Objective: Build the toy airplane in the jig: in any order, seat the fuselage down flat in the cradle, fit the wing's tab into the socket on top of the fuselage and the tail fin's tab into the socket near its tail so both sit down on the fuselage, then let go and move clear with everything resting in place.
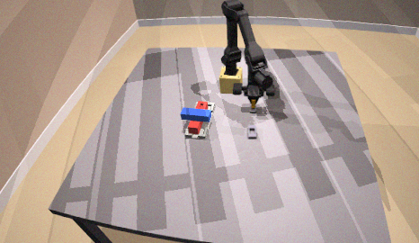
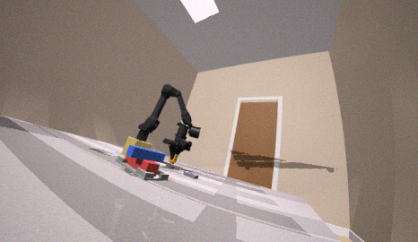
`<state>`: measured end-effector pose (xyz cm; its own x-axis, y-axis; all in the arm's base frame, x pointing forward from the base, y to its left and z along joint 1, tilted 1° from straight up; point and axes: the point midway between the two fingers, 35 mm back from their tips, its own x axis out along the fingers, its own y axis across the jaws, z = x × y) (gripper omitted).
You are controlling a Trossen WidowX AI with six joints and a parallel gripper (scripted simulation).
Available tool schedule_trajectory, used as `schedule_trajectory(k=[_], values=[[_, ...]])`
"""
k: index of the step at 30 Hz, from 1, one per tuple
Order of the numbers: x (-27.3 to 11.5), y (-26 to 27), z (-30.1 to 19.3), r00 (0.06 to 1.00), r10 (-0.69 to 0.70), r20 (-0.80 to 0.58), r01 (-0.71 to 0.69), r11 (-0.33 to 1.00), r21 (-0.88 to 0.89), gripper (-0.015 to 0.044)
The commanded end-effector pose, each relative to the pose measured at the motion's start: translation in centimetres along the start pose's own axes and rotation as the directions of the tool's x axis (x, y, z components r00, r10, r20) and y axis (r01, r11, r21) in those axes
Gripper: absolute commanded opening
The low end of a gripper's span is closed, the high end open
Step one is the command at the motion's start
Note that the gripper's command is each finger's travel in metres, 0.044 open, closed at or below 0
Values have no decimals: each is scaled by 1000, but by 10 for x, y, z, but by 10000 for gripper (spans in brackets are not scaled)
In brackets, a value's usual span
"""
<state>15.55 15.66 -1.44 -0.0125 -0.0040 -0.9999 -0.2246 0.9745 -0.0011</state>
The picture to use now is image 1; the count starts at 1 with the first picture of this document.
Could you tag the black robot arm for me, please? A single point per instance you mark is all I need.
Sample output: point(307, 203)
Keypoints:
point(235, 12)

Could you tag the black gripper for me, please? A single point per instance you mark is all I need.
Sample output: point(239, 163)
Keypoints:
point(238, 88)

